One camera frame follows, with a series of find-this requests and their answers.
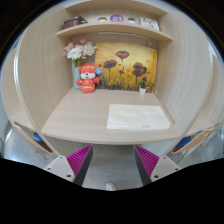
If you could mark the light blue vase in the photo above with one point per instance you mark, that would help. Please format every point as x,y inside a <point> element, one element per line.
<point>76,76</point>

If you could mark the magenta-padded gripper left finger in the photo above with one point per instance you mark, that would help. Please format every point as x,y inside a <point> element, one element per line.
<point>77,160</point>

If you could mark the small potted plant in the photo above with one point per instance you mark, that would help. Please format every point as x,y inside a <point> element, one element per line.
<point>142,89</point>

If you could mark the yellow poppy painting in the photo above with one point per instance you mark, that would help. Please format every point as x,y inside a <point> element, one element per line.
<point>130,63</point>

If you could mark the red plush toy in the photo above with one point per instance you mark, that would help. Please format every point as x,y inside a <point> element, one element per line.
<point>87,80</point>

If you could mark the pink and white flowers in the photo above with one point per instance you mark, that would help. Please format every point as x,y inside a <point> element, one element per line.
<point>77,51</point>

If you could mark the wooden shelf with items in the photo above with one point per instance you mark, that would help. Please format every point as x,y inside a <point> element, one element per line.
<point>113,29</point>

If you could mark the white towel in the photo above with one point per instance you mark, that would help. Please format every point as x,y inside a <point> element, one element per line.
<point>137,116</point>

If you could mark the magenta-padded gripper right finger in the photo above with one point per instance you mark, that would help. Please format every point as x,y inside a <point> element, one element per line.
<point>148,160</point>

